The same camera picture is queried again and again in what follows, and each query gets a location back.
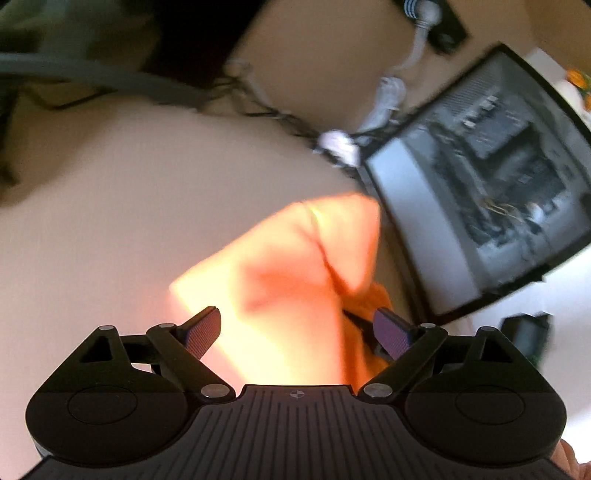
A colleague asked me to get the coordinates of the dark cloth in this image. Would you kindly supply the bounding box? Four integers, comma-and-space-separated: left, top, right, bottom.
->
0, 0, 269, 90

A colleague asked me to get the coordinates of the black box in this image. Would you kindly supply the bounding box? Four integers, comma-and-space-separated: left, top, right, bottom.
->
396, 0, 468, 55

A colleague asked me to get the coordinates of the white adapter box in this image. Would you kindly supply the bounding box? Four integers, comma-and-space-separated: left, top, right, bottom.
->
318, 130, 362, 168

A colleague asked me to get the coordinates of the colourful blurred object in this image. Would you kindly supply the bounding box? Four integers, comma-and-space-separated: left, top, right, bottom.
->
564, 68, 591, 112

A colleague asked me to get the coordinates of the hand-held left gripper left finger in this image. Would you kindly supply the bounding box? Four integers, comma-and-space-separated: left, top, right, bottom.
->
76, 305, 237, 401

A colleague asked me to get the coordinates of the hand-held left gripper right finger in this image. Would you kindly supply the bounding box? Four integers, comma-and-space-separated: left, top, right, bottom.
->
357, 308, 525, 401

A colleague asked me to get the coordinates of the black cable bundle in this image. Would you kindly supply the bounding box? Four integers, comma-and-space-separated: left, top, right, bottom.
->
203, 60, 370, 160

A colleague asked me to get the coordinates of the orange and green garment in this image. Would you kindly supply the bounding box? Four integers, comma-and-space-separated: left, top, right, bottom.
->
169, 193, 399, 387

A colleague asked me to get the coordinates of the black computer monitor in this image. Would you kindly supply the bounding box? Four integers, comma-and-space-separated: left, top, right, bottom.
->
359, 43, 591, 324

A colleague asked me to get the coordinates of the grey hose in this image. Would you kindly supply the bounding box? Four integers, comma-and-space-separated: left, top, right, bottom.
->
0, 52, 214, 110

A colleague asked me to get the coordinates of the dark blurred object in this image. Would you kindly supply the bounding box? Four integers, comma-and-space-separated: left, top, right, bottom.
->
501, 312, 555, 366

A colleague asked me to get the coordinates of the thick white cable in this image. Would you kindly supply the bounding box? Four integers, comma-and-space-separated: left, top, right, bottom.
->
359, 0, 445, 136

